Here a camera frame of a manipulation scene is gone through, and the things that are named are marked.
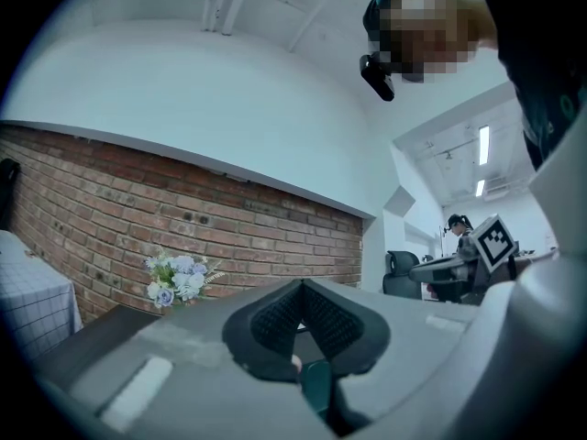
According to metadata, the black head-worn camera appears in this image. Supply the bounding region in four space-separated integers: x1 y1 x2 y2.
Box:
358 51 397 104

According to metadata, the pale blue flower bouquet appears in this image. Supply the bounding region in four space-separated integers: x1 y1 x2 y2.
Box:
142 246 227 311

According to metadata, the white ceiling pipe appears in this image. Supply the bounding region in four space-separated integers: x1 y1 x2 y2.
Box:
201 0 227 33
220 0 260 37

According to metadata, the dark green box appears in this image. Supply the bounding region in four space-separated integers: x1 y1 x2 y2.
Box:
299 359 333 419

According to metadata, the dark grey table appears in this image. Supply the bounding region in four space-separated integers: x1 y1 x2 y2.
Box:
38 303 164 380

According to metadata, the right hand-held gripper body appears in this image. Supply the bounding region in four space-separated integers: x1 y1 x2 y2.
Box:
460 214 520 304

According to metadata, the black office chair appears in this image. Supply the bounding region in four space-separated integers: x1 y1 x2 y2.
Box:
382 249 425 302

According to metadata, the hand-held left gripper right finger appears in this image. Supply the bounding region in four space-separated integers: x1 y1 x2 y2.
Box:
303 279 483 440

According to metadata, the person's head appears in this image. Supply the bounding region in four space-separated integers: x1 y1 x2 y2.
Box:
361 0 499 84

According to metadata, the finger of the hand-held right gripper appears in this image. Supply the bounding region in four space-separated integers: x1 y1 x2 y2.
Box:
408 256 479 285

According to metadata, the white grid storage box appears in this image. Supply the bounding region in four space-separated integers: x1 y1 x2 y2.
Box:
0 228 85 362

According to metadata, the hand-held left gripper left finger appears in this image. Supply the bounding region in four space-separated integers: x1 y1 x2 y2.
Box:
39 278 341 440

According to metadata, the black printed t-shirt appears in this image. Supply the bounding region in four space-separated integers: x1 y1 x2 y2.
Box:
473 0 587 171

